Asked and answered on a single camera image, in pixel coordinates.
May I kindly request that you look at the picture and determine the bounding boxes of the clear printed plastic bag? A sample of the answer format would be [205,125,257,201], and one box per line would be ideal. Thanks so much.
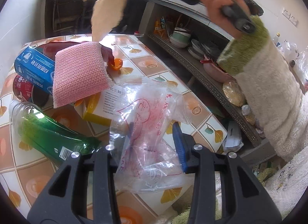
[110,76,193,193]

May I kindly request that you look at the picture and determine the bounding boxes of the green plastic bottle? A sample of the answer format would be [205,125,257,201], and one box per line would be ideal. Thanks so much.
[8,100,101,166]

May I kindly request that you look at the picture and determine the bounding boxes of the red drink can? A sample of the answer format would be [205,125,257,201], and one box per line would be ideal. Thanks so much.
[13,74,50,108]

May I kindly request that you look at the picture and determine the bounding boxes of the blue cling film box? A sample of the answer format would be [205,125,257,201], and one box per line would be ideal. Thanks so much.
[14,46,55,95]

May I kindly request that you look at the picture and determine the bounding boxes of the red snack bag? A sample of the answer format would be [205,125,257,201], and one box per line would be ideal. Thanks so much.
[35,41,115,65]

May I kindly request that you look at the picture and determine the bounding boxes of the fleece sleeve right forearm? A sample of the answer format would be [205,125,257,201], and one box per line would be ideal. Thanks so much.
[218,16,307,217]

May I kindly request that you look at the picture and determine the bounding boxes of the person's right hand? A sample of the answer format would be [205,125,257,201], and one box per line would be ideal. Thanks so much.
[199,0,251,39]

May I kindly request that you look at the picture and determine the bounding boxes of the stacked green white bowls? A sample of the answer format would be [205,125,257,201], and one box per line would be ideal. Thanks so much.
[169,27,191,48]

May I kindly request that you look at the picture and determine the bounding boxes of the yellow white paper box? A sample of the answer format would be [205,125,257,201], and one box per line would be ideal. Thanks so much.
[74,85,123,127]

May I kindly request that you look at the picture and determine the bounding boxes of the pink plastic basin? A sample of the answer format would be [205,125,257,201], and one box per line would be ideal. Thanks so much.
[200,59,233,83]

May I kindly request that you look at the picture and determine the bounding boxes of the bag of yellow grains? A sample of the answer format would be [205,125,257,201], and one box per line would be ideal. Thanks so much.
[222,80,246,107]

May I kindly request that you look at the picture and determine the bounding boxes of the pink knitted cloth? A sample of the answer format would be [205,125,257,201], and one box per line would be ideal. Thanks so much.
[53,52,113,108]

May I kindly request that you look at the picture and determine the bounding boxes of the white wall socket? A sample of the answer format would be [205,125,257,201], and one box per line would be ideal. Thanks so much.
[282,8,298,27]

